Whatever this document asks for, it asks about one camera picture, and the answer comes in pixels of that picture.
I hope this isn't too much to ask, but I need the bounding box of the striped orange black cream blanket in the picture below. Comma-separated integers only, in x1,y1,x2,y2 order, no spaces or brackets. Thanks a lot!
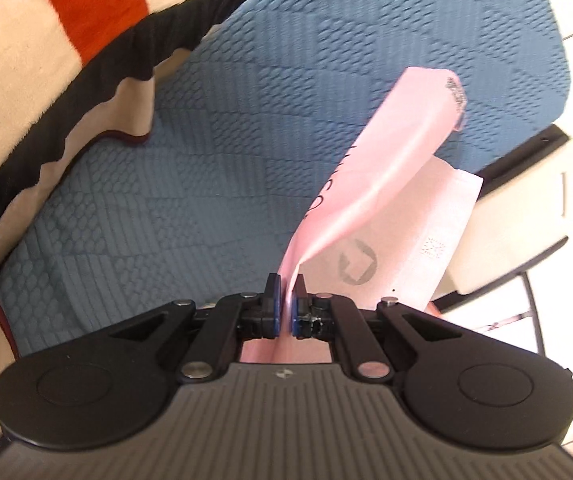
0,0,300,461

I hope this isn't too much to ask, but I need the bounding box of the black metal stand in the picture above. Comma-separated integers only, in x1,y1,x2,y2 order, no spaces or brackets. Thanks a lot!
487,271,548,357

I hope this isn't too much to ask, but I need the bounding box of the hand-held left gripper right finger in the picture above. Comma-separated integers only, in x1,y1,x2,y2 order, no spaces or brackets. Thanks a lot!
291,275,463,384

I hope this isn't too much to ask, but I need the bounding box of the blue textured mattress cover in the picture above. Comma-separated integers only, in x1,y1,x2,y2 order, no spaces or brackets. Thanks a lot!
0,0,572,361

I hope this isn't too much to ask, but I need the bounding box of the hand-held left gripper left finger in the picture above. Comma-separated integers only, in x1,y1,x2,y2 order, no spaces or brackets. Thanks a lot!
108,272,283,384

